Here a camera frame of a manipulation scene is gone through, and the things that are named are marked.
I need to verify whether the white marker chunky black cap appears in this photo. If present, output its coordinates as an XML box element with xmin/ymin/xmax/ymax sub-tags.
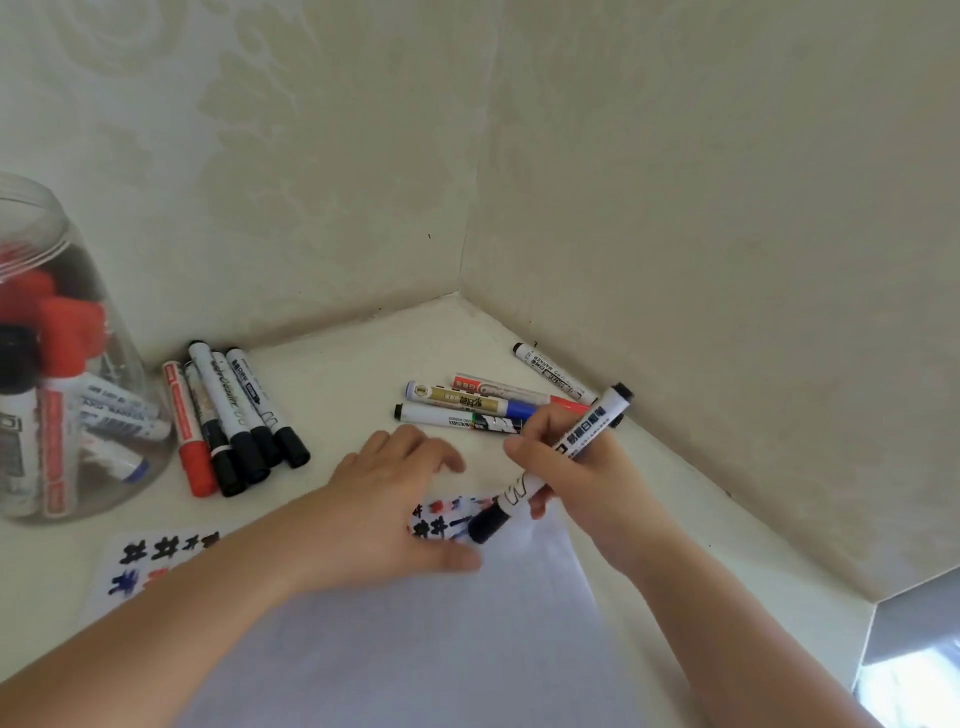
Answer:
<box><xmin>0</xmin><ymin>323</ymin><xmax>43</xmax><ymax>519</ymax></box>
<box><xmin>78</xmin><ymin>401</ymin><xmax>172</xmax><ymax>440</ymax></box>
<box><xmin>212</xmin><ymin>350</ymin><xmax>283</xmax><ymax>468</ymax></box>

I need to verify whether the person's left forearm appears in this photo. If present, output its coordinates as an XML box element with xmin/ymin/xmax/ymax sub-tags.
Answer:
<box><xmin>0</xmin><ymin>509</ymin><xmax>316</xmax><ymax>728</ymax></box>

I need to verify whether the transparent plastic jar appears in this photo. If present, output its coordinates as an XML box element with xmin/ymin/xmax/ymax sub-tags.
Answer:
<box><xmin>0</xmin><ymin>172</ymin><xmax>175</xmax><ymax>526</ymax></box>

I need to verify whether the person's left hand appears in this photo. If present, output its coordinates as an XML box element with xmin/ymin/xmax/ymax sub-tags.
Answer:
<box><xmin>266</xmin><ymin>425</ymin><xmax>483</xmax><ymax>599</ymax></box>

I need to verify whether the long white black-cap marker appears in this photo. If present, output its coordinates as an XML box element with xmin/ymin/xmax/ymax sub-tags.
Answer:
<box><xmin>56</xmin><ymin>247</ymin><xmax>99</xmax><ymax>301</ymax></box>
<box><xmin>187</xmin><ymin>341</ymin><xmax>271</xmax><ymax>485</ymax></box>
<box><xmin>512</xmin><ymin>341</ymin><xmax>601</xmax><ymax>406</ymax></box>
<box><xmin>226</xmin><ymin>347</ymin><xmax>312</xmax><ymax>470</ymax></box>

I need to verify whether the person's right hand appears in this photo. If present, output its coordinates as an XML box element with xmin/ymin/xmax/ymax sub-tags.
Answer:
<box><xmin>503</xmin><ymin>404</ymin><xmax>714</xmax><ymax>579</ymax></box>

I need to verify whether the worn white black-ended marker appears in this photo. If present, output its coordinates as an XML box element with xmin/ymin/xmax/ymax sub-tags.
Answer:
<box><xmin>183</xmin><ymin>362</ymin><xmax>245</xmax><ymax>499</ymax></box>

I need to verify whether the red cap grey label marker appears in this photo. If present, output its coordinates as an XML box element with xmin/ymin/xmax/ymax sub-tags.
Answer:
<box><xmin>74</xmin><ymin>299</ymin><xmax>106</xmax><ymax>355</ymax></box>

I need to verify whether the red cap white barrel marker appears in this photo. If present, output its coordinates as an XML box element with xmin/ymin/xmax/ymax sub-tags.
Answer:
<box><xmin>162</xmin><ymin>361</ymin><xmax>219</xmax><ymax>499</ymax></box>
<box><xmin>452</xmin><ymin>373</ymin><xmax>594</xmax><ymax>415</ymax></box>

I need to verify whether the slim red striped marker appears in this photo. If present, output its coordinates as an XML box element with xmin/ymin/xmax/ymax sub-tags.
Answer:
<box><xmin>37</xmin><ymin>296</ymin><xmax>90</xmax><ymax>519</ymax></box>

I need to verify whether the short white black-cap marker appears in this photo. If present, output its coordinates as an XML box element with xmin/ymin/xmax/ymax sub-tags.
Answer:
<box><xmin>468</xmin><ymin>382</ymin><xmax>635</xmax><ymax>545</ymax></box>

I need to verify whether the person's right forearm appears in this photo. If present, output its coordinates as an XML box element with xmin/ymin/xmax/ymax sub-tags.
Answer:
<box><xmin>633</xmin><ymin>543</ymin><xmax>883</xmax><ymax>728</ymax></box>

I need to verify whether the white paper sheet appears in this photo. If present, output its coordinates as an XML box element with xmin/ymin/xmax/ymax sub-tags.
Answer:
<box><xmin>78</xmin><ymin>491</ymin><xmax>676</xmax><ymax>728</ymax></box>

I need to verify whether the black cap bold print marker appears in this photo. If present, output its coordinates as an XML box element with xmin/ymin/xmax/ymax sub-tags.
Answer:
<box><xmin>393</xmin><ymin>403</ymin><xmax>526</xmax><ymax>438</ymax></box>

